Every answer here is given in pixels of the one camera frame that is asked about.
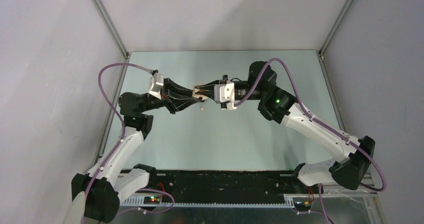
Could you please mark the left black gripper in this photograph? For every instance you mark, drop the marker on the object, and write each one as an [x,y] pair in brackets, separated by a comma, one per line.
[172,101]

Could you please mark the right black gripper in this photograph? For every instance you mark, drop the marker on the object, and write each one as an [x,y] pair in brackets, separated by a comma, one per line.
[210,86]

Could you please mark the beige earbud charging case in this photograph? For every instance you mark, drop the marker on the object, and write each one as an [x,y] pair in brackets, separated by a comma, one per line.
[198,92]

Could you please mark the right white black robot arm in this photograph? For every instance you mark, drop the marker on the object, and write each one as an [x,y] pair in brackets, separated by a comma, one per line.
[350,155]

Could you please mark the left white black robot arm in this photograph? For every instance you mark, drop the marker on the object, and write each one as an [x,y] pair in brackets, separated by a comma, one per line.
[99,192]

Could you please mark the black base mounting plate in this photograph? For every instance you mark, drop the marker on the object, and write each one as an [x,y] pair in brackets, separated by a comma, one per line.
[229,187]

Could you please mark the left controller board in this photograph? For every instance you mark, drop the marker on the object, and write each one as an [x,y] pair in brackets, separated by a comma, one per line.
[152,200]

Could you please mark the controller board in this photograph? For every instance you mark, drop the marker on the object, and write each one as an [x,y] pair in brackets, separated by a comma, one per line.
[303,206]
[152,200]

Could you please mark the right controller board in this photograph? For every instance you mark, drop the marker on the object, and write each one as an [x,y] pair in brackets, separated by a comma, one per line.
[303,206]

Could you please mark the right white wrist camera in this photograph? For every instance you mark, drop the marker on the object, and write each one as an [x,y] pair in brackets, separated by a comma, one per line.
[225,94]

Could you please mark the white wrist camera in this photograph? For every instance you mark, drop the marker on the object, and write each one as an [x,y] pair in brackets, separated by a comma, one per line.
[225,94]
[156,84]

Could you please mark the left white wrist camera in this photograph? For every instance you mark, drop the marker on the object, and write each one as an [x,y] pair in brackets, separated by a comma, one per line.
[156,84]

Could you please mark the left corner aluminium post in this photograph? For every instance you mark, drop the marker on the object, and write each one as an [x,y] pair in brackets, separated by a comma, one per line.
[109,24]

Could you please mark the corner aluminium post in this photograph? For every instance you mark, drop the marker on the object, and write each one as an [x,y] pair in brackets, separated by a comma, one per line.
[335,26]
[109,24]

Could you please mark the grey slotted cable duct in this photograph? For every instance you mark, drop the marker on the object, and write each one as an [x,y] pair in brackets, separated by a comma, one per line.
[139,201]

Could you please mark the right corner aluminium post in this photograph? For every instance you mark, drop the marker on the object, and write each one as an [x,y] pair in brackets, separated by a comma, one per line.
[335,26]

